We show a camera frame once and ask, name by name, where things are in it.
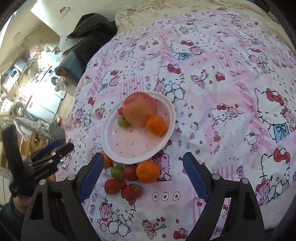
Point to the red cherry tomato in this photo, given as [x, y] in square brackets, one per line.
[130, 172]
[120, 111]

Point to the orange tangerine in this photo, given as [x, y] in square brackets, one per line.
[147, 171]
[156, 125]
[107, 160]

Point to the blue orange chair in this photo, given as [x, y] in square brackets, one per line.
[71, 67]

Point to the wooden chair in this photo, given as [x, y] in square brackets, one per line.
[33, 143]

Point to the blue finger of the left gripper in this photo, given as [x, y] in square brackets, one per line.
[51, 146]
[62, 152]

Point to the person's left hand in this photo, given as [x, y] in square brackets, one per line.
[21, 203]

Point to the green small fruit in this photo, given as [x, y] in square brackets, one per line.
[122, 122]
[117, 172]

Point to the wall sticker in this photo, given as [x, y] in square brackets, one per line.
[64, 10]

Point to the red strawberry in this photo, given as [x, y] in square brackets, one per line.
[131, 191]
[113, 186]

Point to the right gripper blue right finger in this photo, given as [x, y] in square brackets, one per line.
[199, 176]

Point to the red yellow apple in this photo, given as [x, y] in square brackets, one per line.
[138, 107]

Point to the black clothes pile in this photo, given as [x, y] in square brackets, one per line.
[94, 31]

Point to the white kitchen cabinet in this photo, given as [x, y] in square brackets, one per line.
[44, 106]

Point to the white washing machine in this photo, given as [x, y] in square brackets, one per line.
[52, 81]

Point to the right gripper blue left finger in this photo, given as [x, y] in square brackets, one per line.
[88, 175]

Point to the cream blanket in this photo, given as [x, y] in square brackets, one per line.
[151, 11]

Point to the white pink plate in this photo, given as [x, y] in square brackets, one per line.
[132, 145]

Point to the white microwave appliance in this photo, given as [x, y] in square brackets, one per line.
[10, 80]

